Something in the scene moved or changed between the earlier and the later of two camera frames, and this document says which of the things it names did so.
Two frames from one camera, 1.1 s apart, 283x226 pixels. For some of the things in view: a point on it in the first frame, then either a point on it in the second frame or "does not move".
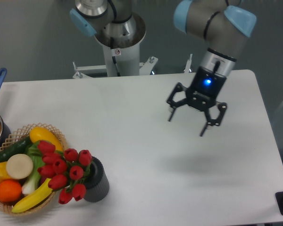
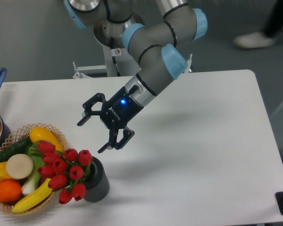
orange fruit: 8,191 does not move
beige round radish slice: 20,166 does not move
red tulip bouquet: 66,169 does not move
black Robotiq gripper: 206,85 -> 119,109
